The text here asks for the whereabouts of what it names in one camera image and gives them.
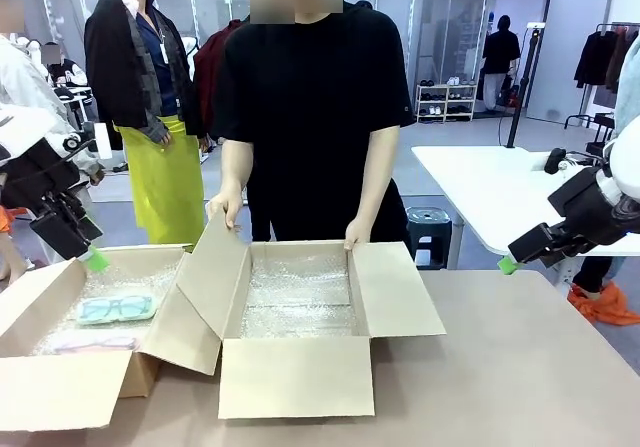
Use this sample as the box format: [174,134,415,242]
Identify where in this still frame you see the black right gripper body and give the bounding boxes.
[547,165,629,246]

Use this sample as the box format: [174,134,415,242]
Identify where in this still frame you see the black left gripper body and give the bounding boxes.
[0,139,84,214]

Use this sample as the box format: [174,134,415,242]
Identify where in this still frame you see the pink glasses case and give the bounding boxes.
[49,334,140,356]

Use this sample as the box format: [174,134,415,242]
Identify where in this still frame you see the cardboard box with glasses cases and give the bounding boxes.
[0,243,196,436]

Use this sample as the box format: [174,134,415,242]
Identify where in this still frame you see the person's left forearm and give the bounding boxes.
[352,124,401,224]

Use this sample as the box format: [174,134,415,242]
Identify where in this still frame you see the person's right forearm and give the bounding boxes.
[219,139,256,201]

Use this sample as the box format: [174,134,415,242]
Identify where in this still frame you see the dark-framed glasses in green case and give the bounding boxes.
[82,296,151,318]

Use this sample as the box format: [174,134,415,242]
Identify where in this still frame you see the mint green glasses case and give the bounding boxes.
[74,294,160,326]

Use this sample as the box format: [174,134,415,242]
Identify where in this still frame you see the dark-framed glasses in pink case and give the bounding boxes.
[59,335,136,351]

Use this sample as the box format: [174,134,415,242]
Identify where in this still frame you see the person's right hand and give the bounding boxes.
[206,191,244,232]

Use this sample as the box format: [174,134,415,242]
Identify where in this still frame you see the person's left hand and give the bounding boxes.
[343,216,374,253]

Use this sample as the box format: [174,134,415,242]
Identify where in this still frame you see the person in pale top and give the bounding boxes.
[574,31,640,293]

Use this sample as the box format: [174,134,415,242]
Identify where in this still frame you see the bubble wrap lining under cases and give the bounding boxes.
[29,261,184,358]

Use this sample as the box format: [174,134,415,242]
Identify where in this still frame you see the white table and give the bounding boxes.
[410,145,640,283]

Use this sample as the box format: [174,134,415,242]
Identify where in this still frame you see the orange cloth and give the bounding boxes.
[567,280,640,327]

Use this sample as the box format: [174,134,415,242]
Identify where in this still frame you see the seated person with blurred face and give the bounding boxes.
[42,41,86,88]

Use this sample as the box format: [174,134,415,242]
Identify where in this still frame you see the mannequin in black jacket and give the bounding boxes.
[83,0,211,246]

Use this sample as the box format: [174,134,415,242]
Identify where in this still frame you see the black stand with light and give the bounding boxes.
[505,22,546,149]

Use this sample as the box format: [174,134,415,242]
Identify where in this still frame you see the white shoe rack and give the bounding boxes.
[416,77,477,123]

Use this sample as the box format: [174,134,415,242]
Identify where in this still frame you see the distant person in black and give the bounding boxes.
[481,14,522,114]

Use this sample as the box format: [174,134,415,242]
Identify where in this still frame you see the mannequin in maroon cape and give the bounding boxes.
[192,14,251,138]

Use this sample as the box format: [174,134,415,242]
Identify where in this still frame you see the bubble wrap lining, bare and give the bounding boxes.
[239,254,359,339]

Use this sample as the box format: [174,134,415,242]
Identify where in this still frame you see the person in black t-shirt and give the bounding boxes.
[209,0,416,258]

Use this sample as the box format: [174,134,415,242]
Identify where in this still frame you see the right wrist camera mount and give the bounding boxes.
[529,149,569,176]

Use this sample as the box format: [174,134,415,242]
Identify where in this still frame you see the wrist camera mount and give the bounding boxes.
[62,121,114,161]
[529,149,569,176]

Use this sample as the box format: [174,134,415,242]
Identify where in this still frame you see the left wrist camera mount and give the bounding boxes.
[62,121,114,161]

